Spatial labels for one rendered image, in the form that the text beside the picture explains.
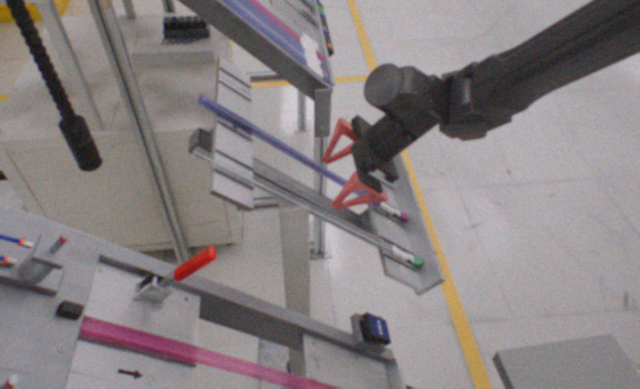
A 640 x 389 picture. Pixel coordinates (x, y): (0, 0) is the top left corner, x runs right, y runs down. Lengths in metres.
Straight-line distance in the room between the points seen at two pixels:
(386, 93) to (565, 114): 2.18
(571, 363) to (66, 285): 0.91
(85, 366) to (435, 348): 1.33
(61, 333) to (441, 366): 1.37
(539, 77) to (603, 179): 1.92
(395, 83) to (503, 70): 0.12
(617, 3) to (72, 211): 1.59
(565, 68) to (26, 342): 0.53
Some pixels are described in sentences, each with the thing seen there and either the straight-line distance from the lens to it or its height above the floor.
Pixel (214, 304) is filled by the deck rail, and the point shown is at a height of 0.95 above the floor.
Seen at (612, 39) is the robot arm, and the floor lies 1.31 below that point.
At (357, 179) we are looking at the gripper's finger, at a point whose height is 1.06.
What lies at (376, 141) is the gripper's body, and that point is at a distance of 0.69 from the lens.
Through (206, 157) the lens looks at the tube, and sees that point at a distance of 0.71.
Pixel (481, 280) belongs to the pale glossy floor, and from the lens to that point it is 1.91.
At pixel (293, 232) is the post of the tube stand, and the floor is 0.75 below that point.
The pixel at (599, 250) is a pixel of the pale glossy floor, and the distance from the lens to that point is 2.17.
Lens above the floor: 1.53
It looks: 45 degrees down
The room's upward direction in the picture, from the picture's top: straight up
